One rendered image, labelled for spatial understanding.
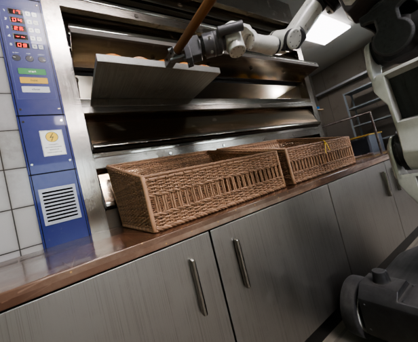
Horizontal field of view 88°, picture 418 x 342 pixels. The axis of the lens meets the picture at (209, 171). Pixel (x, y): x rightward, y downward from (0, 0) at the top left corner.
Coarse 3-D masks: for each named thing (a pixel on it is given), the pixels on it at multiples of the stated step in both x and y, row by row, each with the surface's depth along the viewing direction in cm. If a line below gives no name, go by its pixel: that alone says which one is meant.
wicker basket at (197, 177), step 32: (160, 160) 108; (192, 160) 117; (224, 160) 71; (256, 160) 79; (128, 192) 71; (160, 192) 58; (192, 192) 63; (224, 192) 69; (256, 192) 76; (128, 224) 78; (160, 224) 56
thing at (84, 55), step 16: (80, 32) 88; (96, 32) 91; (80, 48) 94; (96, 48) 97; (112, 48) 99; (128, 48) 102; (144, 48) 105; (160, 48) 108; (80, 64) 102; (224, 64) 138; (240, 64) 143; (256, 64) 149; (272, 64) 155; (288, 64) 163; (304, 64) 170; (288, 80) 187
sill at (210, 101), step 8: (88, 104) 99; (96, 104) 101; (104, 104) 102; (112, 104) 104; (120, 104) 106; (128, 104) 108; (136, 104) 110; (144, 104) 112; (152, 104) 115; (160, 104) 117; (168, 104) 120; (176, 104) 122; (184, 104) 125; (192, 104) 128
